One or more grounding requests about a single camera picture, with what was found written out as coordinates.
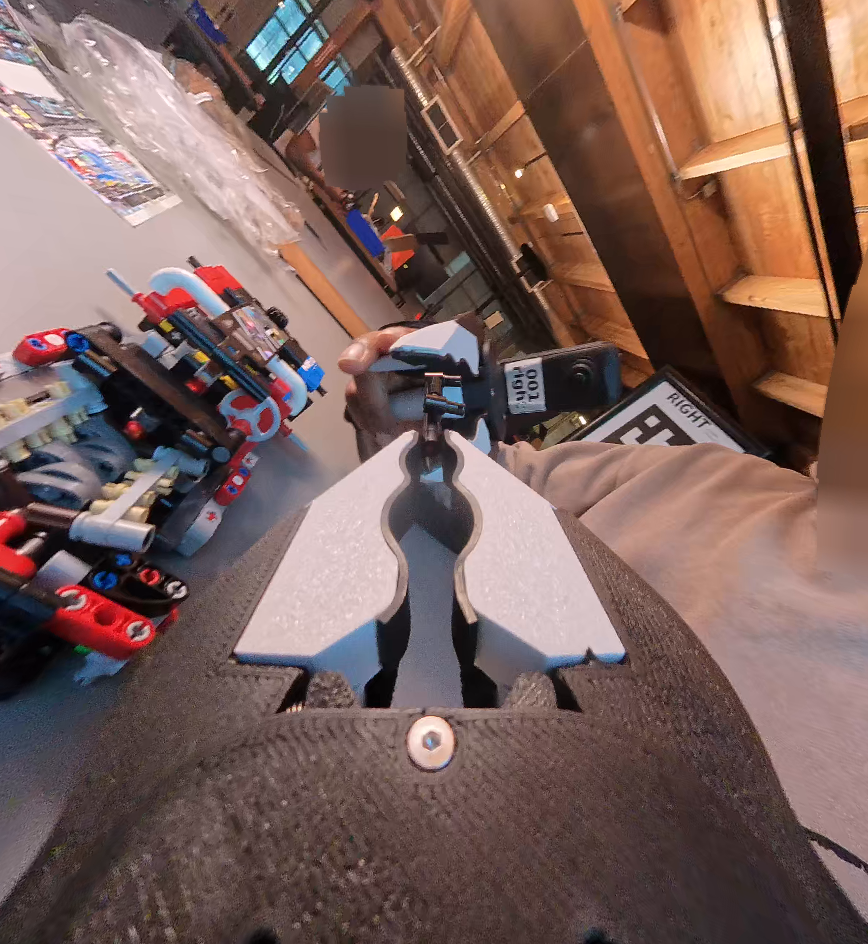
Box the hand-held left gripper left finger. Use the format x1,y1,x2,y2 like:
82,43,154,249
233,430,416,671

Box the clear plastic bags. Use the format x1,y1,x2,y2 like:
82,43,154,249
61,15,307,249

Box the partly built lego car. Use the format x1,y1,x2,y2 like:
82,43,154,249
0,258,329,702

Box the silver ventilation duct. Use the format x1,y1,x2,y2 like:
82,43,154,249
389,44,554,327

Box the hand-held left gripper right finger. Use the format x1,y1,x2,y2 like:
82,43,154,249
443,432,628,677

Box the person's torso beige hoodie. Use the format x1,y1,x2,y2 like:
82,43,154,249
574,472,868,944

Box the large paned window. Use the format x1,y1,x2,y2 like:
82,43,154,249
245,0,355,94

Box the holographic sticker sheet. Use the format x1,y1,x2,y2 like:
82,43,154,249
0,0,182,227

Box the framed white sign black code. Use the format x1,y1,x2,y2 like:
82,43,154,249
572,365,776,456

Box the person's right forearm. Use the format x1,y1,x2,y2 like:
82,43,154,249
493,439,822,532

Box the blue storage bin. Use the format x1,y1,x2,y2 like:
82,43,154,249
345,206,388,257

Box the black lego subassembly red pin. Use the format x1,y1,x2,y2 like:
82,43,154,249
420,372,470,473

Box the person's right hand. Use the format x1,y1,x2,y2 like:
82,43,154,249
336,326,409,462

